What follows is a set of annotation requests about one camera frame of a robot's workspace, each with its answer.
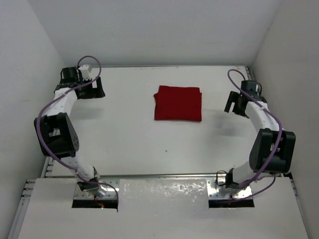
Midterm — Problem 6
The red t shirt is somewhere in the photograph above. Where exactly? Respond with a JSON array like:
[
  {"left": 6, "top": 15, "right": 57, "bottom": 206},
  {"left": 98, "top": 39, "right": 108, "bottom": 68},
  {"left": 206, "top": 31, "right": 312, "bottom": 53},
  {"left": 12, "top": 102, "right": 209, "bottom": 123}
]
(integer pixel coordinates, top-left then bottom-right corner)
[{"left": 154, "top": 85, "right": 202, "bottom": 122}]

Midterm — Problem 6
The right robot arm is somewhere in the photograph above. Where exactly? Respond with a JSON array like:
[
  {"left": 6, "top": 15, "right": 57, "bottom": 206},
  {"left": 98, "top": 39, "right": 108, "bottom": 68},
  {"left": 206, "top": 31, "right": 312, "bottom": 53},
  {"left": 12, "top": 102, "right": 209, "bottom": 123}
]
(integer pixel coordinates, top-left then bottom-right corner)
[{"left": 224, "top": 80, "right": 296, "bottom": 190}]

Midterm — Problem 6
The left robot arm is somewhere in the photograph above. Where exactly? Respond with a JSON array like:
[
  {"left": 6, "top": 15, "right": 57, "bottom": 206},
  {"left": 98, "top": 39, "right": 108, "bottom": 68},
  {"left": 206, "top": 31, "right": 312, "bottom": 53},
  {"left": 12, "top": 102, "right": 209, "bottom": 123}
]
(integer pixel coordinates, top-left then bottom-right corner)
[{"left": 34, "top": 64, "right": 105, "bottom": 196}]

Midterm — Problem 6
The white foam front panel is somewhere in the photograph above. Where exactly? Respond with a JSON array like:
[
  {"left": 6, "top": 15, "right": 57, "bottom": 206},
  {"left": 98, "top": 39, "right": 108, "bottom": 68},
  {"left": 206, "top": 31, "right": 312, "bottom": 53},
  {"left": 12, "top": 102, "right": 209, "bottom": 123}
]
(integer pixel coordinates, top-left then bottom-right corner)
[{"left": 19, "top": 178, "right": 308, "bottom": 239}]

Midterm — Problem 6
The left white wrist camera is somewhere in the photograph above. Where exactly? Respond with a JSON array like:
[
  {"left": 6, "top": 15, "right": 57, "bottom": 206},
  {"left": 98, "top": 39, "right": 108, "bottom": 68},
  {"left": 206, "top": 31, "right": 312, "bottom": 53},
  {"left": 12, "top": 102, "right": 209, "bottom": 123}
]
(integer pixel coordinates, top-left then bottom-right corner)
[{"left": 79, "top": 64, "right": 92, "bottom": 81}]

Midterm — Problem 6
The right aluminium frame rail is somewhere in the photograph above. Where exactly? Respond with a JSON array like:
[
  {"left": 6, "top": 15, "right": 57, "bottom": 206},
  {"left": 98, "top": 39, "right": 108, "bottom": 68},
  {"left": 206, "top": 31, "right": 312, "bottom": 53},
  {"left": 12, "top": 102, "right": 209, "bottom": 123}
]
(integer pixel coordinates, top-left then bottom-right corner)
[{"left": 245, "top": 66, "right": 256, "bottom": 81}]

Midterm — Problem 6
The aluminium frame rail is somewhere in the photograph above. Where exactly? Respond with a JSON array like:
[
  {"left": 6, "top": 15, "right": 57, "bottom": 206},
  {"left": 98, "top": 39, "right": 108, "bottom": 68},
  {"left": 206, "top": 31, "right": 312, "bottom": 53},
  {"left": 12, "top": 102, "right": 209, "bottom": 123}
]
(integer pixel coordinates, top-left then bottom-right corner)
[
  {"left": 41, "top": 66, "right": 77, "bottom": 178},
  {"left": 245, "top": 66, "right": 256, "bottom": 81}
]

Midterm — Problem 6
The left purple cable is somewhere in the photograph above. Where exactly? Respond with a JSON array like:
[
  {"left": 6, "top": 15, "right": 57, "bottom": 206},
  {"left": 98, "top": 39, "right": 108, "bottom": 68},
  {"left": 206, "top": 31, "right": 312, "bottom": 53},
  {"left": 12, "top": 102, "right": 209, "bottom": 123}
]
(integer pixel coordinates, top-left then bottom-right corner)
[{"left": 36, "top": 56, "right": 119, "bottom": 202}]

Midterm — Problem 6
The front aluminium mounting rail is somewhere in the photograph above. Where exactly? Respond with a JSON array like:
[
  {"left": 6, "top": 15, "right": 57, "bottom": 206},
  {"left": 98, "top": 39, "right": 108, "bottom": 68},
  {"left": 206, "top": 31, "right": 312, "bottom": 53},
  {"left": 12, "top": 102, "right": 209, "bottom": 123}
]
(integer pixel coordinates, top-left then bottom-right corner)
[{"left": 73, "top": 174, "right": 254, "bottom": 200}]

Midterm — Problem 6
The left aluminium frame rail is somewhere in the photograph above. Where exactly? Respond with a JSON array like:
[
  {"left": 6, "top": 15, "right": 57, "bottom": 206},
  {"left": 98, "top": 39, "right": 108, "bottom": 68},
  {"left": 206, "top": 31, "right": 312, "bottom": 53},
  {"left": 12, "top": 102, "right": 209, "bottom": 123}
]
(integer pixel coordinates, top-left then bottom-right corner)
[{"left": 41, "top": 66, "right": 77, "bottom": 178}]

